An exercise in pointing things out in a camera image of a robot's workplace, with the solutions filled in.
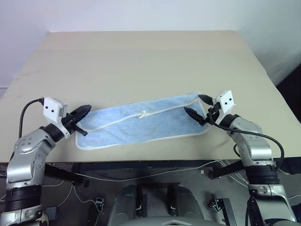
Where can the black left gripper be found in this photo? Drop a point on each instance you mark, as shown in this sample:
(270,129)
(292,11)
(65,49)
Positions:
(70,123)

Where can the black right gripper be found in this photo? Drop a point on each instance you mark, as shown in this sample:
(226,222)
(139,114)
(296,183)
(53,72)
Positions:
(213,111)

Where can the light blue cloth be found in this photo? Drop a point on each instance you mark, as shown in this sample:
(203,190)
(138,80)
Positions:
(141,127)

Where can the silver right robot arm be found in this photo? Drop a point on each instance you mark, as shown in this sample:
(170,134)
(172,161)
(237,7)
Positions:
(256,146)

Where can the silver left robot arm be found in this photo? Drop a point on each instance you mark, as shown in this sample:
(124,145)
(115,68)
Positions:
(26,153)

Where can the metal floor caster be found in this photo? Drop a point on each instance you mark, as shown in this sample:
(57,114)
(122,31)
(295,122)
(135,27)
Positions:
(99,204)
(216,206)

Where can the grey rounded cover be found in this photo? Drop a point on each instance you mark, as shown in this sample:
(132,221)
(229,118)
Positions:
(185,202)
(127,202)

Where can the small grey box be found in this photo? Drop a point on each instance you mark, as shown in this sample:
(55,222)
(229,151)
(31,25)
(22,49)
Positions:
(51,212)

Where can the black floor bar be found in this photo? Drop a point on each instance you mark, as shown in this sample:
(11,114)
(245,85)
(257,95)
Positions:
(229,212)

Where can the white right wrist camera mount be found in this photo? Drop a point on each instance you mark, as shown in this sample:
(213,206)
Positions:
(225,100)

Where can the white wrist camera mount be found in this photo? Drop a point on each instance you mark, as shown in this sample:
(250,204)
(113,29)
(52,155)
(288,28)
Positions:
(225,100)
(51,108)

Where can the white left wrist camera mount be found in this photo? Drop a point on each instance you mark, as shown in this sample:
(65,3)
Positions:
(51,108)

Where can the black table frame brace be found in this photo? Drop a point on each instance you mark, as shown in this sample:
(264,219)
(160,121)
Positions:
(228,169)
(63,175)

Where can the black table frame beam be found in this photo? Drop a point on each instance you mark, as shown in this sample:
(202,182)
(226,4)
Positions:
(145,166)

